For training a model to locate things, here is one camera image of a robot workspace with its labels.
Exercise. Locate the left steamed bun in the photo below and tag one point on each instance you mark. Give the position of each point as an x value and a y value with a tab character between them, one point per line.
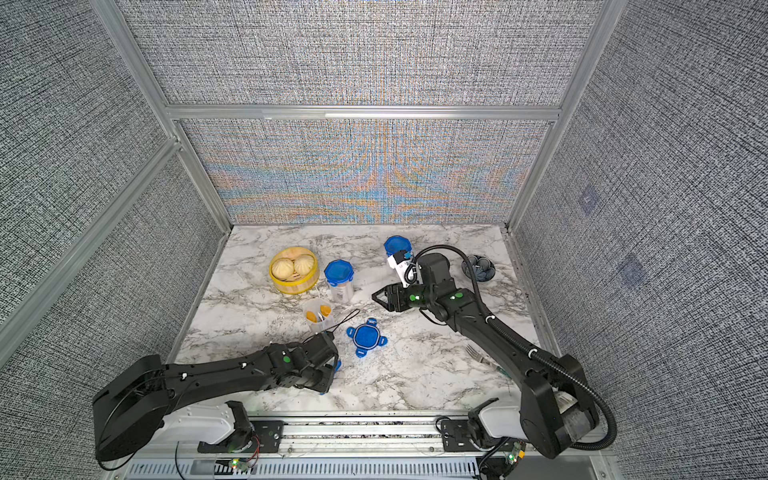
282	269

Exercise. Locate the dark blue bowl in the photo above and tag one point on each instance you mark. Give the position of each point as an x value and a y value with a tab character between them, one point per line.
481	267

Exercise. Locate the blue lid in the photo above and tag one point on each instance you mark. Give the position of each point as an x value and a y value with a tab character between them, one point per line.
338	272
397	243
366	337

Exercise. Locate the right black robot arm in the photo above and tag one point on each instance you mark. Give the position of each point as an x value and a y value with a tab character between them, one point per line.
558	409

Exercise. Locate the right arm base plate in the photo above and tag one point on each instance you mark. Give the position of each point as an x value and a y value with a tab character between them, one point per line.
461	435

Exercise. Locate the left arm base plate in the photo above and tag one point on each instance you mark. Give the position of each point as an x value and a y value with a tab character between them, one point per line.
263	436

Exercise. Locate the clear container front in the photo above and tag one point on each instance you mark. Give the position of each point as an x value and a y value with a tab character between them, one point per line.
324	323

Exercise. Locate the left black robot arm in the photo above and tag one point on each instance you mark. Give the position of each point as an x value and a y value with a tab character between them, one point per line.
130	409

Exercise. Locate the green handled fork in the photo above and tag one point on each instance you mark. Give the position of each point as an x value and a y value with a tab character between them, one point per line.
480	358

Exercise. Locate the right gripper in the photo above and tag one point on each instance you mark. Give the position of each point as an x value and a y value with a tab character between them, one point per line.
395	291

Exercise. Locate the yellow bamboo steamer basket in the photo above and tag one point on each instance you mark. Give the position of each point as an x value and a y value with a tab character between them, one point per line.
296	285

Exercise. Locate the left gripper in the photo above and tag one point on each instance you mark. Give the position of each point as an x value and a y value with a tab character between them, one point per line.
329	377

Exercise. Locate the steamed bun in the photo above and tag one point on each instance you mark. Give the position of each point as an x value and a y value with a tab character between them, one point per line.
282	269
304	265

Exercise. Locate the blue lid back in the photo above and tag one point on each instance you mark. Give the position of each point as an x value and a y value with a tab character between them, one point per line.
397	243

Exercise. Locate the right steamed bun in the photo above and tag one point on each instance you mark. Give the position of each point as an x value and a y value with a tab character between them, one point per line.
304	265

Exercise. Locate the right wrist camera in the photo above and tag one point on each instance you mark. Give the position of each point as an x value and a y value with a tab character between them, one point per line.
406	270

